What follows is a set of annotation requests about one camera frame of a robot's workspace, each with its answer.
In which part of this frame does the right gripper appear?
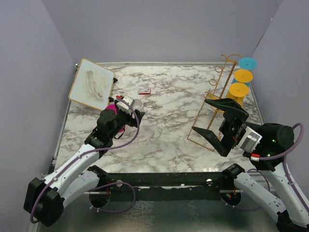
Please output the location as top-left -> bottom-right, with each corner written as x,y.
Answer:
192,97 -> 261,155

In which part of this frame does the clear wine glass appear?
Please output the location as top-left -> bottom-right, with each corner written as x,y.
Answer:
132,99 -> 144,112

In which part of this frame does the pink plastic wine glass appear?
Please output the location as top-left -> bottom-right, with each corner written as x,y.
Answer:
106,104 -> 125,133

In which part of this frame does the gold wire glass rack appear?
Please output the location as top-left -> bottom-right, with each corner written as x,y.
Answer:
192,54 -> 243,140

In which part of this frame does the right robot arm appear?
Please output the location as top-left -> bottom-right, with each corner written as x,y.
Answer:
192,98 -> 309,232

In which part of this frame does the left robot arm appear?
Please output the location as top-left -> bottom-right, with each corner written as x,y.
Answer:
24,109 -> 145,227

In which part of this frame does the front yellow wine glass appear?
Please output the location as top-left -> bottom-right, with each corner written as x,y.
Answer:
226,83 -> 249,107

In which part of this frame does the yellow wine glass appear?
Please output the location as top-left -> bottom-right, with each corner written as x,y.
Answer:
226,83 -> 249,107
234,69 -> 253,83

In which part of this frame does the rear yellow wine glass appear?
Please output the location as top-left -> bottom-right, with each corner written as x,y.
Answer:
234,69 -> 253,83

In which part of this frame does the blue plastic wine glass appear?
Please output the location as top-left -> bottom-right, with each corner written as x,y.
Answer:
232,57 -> 257,84

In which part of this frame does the small red white box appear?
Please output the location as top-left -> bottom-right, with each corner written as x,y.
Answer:
138,88 -> 151,95

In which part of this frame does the small framed whiteboard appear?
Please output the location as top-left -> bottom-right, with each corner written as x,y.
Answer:
69,58 -> 117,110

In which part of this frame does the black base crossbar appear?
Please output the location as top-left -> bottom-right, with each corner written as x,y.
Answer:
86,166 -> 242,203

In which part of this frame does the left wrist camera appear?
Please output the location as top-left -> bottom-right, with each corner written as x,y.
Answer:
115,96 -> 134,115

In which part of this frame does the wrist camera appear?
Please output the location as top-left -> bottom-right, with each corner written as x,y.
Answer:
115,96 -> 134,115
238,127 -> 262,159

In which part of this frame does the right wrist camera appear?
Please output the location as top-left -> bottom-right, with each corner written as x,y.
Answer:
238,127 -> 262,159

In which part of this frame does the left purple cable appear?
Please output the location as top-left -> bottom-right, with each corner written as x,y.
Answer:
30,95 -> 140,224

